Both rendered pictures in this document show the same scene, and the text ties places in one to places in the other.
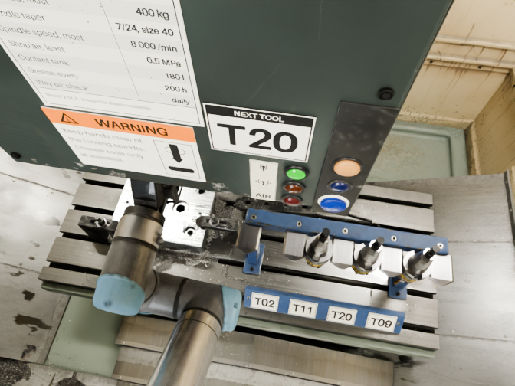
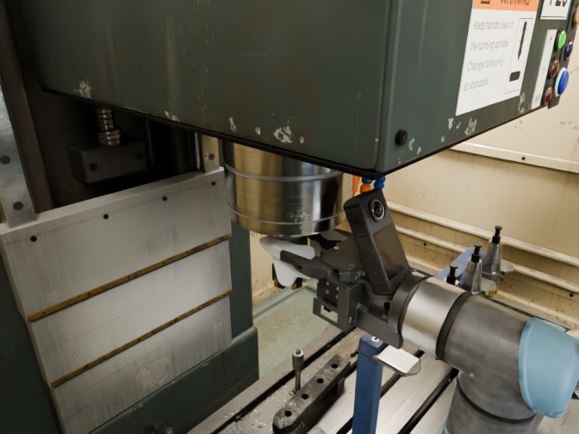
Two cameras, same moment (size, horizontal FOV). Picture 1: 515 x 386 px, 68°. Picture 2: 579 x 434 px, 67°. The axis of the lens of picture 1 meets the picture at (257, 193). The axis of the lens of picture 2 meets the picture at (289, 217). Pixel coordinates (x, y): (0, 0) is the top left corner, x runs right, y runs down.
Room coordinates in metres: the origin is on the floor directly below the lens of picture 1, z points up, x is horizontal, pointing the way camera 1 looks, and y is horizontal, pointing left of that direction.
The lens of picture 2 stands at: (0.17, 0.60, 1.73)
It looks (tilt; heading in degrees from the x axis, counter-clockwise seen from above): 24 degrees down; 303
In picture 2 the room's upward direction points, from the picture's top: straight up
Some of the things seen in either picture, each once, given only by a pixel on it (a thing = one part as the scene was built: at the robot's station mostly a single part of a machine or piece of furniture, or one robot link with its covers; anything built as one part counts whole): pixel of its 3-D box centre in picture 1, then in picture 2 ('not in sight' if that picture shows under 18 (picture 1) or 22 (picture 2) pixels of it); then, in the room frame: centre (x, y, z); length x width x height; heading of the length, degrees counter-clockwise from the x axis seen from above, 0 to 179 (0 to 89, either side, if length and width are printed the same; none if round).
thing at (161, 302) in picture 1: (152, 291); (493, 416); (0.17, 0.20, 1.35); 0.11 x 0.08 x 0.11; 77
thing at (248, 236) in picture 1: (247, 239); (400, 361); (0.33, 0.02, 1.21); 0.07 x 0.05 x 0.01; 170
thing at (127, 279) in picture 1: (126, 277); (509, 354); (0.17, 0.22, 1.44); 0.11 x 0.08 x 0.09; 170
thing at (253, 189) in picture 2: not in sight; (289, 166); (0.46, 0.16, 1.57); 0.16 x 0.16 x 0.12
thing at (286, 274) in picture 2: not in sight; (284, 264); (0.44, 0.20, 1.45); 0.09 x 0.03 x 0.06; 3
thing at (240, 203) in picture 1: (276, 208); (312, 398); (0.54, -0.06, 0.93); 0.26 x 0.05 x 0.06; 85
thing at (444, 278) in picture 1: (441, 269); (497, 263); (0.25, -0.41, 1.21); 0.07 x 0.05 x 0.01; 170
